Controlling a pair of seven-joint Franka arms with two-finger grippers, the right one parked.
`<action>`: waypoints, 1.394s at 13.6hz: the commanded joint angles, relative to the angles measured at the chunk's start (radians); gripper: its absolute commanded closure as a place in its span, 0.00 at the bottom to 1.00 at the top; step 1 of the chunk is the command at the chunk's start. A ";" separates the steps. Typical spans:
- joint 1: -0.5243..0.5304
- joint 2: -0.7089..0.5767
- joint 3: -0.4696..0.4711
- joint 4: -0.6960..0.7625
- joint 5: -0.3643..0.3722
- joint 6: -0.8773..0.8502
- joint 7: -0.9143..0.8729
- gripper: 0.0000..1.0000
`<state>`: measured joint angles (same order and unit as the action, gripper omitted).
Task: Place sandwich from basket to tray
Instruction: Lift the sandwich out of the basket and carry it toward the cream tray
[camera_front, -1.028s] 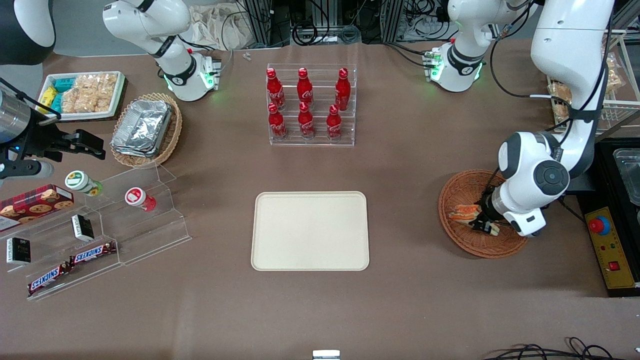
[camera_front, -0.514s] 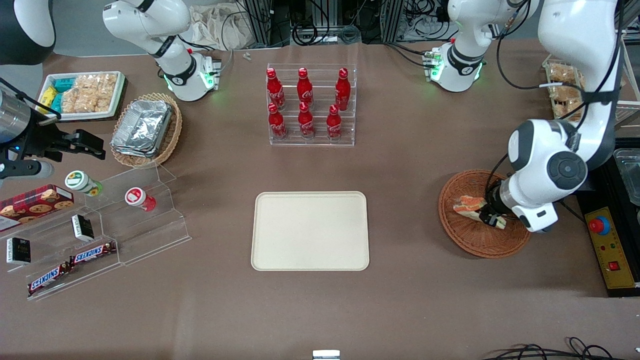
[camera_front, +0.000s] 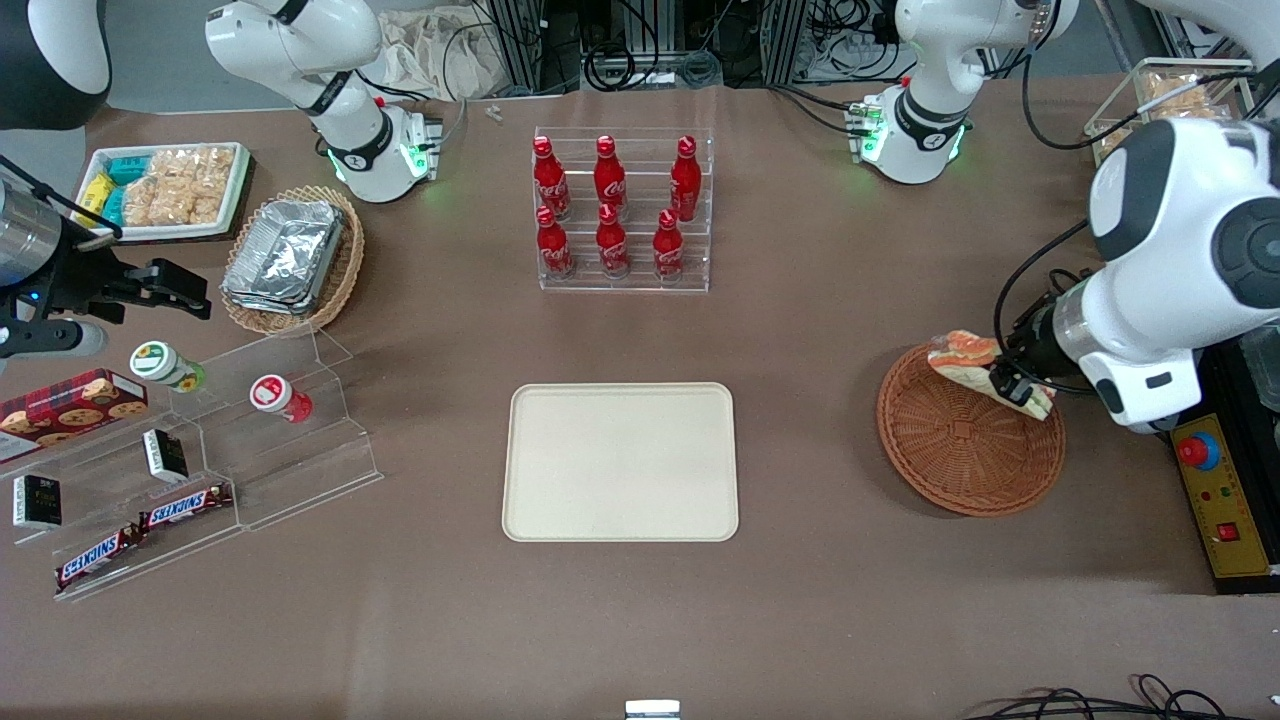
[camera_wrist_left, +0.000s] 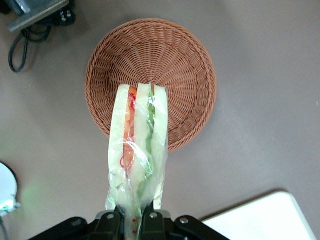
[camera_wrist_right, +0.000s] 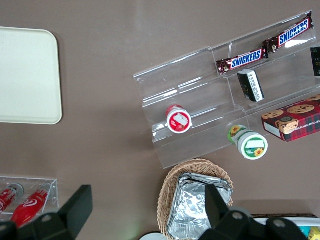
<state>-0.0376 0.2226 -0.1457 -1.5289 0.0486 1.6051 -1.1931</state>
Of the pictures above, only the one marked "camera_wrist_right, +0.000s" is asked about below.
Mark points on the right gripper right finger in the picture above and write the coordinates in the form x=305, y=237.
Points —
x=217, y=210

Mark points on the clear acrylic step shelf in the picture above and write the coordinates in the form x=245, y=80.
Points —
x=195, y=82

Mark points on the teal snack packet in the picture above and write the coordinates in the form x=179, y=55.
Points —
x=304, y=229

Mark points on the snickers chocolate bar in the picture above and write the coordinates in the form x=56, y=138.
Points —
x=245, y=60
x=292, y=32

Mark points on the yellow snack packet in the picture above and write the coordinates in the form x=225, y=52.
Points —
x=315, y=233

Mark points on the red tartan cookie box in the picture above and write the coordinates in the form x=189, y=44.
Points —
x=295, y=122

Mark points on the oval tan wicker basket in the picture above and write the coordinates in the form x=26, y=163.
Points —
x=167, y=190

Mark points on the small black chocolate box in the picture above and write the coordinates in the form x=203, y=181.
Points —
x=316, y=61
x=251, y=86

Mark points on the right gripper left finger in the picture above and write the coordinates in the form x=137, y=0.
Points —
x=75, y=210

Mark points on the clear acrylic bottle rack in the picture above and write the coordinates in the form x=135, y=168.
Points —
x=53, y=190

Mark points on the cream plastic serving tray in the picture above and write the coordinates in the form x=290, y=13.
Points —
x=27, y=75

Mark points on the white rectangular snack tray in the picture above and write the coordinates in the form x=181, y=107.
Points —
x=260, y=220

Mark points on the green sunflower yogurt cup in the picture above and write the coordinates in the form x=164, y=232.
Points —
x=252, y=146

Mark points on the red strawberry yogurt cup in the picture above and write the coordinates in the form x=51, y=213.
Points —
x=179, y=121

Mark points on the red cola bottle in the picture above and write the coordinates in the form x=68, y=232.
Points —
x=27, y=206
x=7, y=198

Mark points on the aluminium foil container stack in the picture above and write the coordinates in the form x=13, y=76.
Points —
x=190, y=202

